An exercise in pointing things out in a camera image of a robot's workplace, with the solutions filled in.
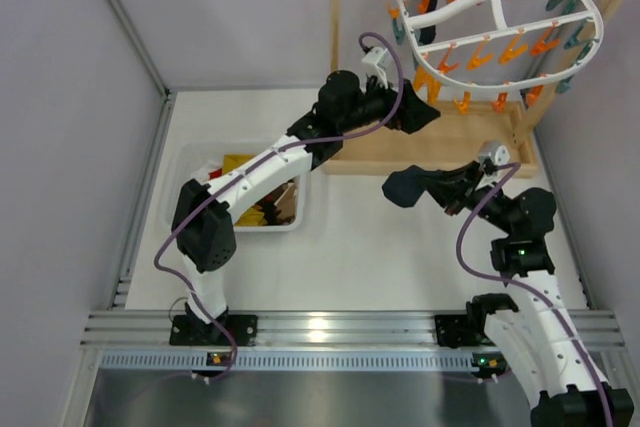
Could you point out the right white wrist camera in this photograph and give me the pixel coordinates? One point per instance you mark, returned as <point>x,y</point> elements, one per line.
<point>492,156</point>

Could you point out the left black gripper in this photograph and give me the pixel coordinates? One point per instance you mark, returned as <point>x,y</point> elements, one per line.
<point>400,106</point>

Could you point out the white round clip hanger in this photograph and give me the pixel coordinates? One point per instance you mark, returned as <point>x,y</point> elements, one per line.
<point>493,50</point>

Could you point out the navy sock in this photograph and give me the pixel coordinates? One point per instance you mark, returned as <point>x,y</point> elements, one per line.
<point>413,113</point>
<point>404,188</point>

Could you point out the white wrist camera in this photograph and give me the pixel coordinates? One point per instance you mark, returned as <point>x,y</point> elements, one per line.
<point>376,62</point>
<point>492,156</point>

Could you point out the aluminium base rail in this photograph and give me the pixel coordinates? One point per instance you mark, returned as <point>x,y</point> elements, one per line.
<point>285,341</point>

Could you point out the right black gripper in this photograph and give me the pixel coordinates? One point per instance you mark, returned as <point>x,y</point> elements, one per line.
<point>460,192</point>

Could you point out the wooden hanger rack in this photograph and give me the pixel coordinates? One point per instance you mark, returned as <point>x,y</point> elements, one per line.
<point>507,113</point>

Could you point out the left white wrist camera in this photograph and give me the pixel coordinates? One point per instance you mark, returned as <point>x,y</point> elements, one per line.
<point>376,62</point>

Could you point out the white plastic basket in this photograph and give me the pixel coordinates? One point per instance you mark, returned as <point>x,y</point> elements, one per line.
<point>203,161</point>

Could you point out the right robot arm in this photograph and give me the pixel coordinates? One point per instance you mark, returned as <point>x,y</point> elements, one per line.
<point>528,322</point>

